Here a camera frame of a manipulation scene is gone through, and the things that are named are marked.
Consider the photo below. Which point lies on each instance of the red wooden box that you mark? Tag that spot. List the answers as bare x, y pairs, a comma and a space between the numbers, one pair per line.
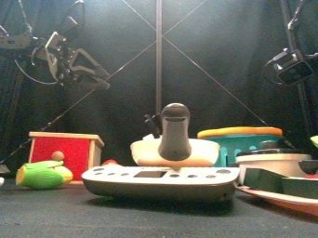
73, 148

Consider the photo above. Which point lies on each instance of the white kitchen scale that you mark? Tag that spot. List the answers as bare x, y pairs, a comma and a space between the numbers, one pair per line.
161, 181

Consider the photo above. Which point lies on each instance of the small red toy food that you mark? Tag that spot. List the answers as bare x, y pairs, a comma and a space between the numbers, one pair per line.
109, 162

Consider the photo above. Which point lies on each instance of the teal basket yellow rim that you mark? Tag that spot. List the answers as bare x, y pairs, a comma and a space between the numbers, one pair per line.
243, 139

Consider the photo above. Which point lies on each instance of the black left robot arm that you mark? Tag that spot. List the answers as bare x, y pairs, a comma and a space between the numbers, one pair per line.
16, 40

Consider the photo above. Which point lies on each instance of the small wooden knob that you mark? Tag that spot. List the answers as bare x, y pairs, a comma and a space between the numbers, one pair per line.
57, 155

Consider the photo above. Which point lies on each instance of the grey vertical frame pole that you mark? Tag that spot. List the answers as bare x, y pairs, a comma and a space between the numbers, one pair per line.
157, 55

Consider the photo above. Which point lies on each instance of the black toy utensil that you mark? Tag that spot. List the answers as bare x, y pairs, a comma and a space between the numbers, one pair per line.
152, 125

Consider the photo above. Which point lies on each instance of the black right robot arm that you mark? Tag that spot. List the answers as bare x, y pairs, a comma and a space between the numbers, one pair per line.
294, 28

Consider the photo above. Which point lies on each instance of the dark green block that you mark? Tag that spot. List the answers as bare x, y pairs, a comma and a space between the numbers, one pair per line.
299, 187
260, 179

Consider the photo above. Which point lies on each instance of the small dark bowl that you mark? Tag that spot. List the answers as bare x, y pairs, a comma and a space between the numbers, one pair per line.
308, 165

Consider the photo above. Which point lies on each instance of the green toy piece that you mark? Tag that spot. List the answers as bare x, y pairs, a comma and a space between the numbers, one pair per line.
314, 141

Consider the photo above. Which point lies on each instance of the white pot black lid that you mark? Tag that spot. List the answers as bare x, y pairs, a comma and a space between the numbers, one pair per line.
272, 161

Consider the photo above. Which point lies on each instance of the green yellow toy corn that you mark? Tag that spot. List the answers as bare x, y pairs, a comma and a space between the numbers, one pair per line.
41, 178

